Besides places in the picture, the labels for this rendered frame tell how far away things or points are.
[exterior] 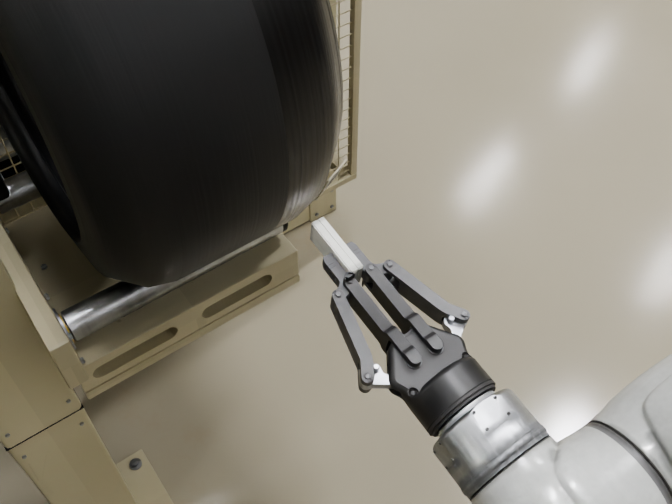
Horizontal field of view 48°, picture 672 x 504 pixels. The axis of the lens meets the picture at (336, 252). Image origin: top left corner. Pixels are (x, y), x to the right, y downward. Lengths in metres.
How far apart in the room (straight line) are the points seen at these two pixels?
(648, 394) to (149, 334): 0.67
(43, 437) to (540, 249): 1.52
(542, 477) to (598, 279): 1.69
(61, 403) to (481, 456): 0.80
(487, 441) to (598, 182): 1.97
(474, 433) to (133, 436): 1.42
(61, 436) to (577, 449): 0.93
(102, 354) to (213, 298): 0.17
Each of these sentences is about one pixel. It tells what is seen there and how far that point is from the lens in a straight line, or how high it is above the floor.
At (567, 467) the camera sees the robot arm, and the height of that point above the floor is 1.17.
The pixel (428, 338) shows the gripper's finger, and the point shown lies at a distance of 0.70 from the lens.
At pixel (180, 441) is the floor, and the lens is 1.96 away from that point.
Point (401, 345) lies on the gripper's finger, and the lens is 0.69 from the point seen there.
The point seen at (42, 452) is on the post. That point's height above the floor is 0.56.
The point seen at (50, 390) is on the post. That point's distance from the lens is 1.26.
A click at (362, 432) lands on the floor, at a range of 1.93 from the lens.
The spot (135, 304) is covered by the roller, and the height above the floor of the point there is 0.90.
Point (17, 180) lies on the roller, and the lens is 1.25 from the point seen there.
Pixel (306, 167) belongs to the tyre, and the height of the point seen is 1.16.
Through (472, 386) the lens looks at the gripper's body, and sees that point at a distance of 0.67.
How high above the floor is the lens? 1.75
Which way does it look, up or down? 51 degrees down
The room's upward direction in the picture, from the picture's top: straight up
